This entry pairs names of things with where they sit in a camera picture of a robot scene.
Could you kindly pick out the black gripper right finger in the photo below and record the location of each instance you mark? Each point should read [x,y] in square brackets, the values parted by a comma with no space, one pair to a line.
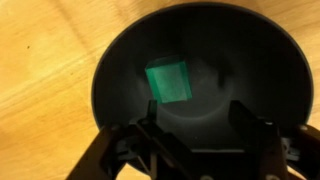
[266,146]

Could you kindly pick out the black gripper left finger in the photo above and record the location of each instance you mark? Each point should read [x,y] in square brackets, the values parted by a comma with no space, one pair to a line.
[110,153]

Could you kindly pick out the green block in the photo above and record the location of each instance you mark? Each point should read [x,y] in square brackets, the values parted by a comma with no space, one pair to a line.
[170,81]

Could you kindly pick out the black bowl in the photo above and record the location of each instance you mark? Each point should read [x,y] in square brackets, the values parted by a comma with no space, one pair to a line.
[233,60]

